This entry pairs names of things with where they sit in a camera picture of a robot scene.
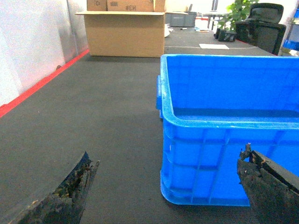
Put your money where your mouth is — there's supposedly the black office chair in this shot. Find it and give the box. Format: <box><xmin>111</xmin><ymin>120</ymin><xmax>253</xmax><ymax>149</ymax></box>
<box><xmin>235</xmin><ymin>3</ymin><xmax>286</xmax><ymax>56</ymax></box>

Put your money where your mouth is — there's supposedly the grey plastic bin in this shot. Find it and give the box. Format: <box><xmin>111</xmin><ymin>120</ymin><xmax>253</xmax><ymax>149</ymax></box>
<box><xmin>165</xmin><ymin>12</ymin><xmax>197</xmax><ymax>27</ymax></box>

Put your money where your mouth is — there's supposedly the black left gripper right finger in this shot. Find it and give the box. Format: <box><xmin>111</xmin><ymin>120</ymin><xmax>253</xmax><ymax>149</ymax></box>
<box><xmin>237</xmin><ymin>143</ymin><xmax>299</xmax><ymax>224</ymax></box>

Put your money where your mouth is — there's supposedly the open brown cardboard box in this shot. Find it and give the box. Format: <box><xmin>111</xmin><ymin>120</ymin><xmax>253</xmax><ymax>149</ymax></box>
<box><xmin>77</xmin><ymin>0</ymin><xmax>165</xmax><ymax>58</ymax></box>

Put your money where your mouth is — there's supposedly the white paper sheet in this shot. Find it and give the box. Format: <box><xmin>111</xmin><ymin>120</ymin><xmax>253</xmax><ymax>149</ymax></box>
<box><xmin>199</xmin><ymin>44</ymin><xmax>230</xmax><ymax>49</ymax></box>

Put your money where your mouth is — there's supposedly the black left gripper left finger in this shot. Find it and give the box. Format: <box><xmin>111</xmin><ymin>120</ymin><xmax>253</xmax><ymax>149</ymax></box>
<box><xmin>14</xmin><ymin>152</ymin><xmax>100</xmax><ymax>224</ymax></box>

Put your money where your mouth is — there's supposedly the large blue plastic crate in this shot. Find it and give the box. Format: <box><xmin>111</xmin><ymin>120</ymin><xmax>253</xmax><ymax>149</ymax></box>
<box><xmin>157</xmin><ymin>54</ymin><xmax>299</xmax><ymax>206</ymax></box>

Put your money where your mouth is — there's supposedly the green potted plant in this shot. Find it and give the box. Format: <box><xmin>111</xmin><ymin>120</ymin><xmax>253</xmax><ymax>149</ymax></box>
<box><xmin>217</xmin><ymin>0</ymin><xmax>259</xmax><ymax>32</ymax></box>

